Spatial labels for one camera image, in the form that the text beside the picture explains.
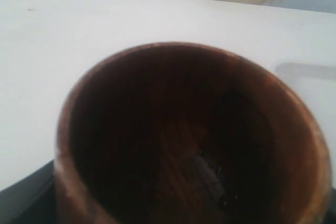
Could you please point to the white rectangular tray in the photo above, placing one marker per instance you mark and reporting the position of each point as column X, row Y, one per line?
column 302, row 70

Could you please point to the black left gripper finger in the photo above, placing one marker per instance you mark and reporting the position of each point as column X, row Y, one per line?
column 16, row 198

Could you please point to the brown wooden cup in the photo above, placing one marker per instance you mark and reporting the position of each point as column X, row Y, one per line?
column 175, row 132

